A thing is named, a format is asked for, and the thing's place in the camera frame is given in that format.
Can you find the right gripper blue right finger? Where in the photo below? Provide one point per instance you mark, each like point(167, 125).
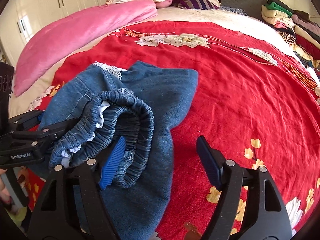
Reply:
point(212, 161)

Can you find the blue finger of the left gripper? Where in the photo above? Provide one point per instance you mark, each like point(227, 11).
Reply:
point(25, 121)
point(57, 130)

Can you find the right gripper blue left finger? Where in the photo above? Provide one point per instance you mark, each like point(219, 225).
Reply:
point(109, 160)

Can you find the blue denim lace-trimmed pants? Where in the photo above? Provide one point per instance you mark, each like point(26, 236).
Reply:
point(142, 104)

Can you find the left hand red nails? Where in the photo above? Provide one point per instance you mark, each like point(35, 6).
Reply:
point(6, 197)

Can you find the cream bed sheet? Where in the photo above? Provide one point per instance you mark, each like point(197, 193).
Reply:
point(247, 25)

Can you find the red floral bedspread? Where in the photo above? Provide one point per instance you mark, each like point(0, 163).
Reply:
point(254, 103)

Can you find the pink plush blanket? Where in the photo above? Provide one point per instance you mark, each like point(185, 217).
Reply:
point(60, 38)

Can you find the stack of folded clothes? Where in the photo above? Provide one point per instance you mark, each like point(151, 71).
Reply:
point(297, 30)

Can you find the purple striped pillow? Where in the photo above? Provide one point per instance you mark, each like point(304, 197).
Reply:
point(194, 4)

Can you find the cream wardrobe with handles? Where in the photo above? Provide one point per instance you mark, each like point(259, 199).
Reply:
point(22, 19)

